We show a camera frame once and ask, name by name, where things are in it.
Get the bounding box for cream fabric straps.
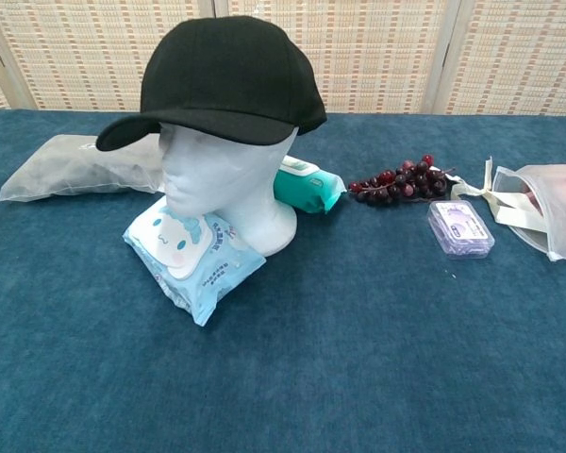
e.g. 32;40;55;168
450;156;548;233

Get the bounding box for frosted bag with pink cloth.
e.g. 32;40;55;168
492;163;566;262

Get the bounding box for purple clear plastic box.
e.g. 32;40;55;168
426;198;496;260

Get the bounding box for dark red grape bunch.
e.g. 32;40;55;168
347;153;457;208

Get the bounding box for blue felt table cover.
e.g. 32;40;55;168
0;109;566;453

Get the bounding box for grey frosted zip bag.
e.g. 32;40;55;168
0;134;167;203

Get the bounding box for black baseball cap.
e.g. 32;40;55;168
96;15;328;153

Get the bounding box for teal wet wipes pack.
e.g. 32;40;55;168
272;154;348;216

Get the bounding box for white foam mannequin head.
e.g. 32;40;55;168
158;121;301;257

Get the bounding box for light blue wet wipes pack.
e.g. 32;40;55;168
122;196;268;327

